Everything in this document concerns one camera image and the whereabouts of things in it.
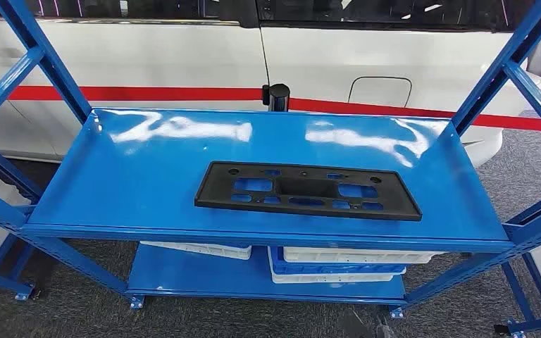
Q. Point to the red barrier belt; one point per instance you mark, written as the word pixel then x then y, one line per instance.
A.
pixel 392 111
pixel 135 93

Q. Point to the black plastic mounting plate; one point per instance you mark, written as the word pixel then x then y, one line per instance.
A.
pixel 214 186

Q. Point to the black stanchion post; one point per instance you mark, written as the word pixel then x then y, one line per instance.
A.
pixel 277 95

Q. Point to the blue plastic bin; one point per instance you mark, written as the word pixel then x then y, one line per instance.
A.
pixel 322 269

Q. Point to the white car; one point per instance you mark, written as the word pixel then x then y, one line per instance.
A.
pixel 158 56

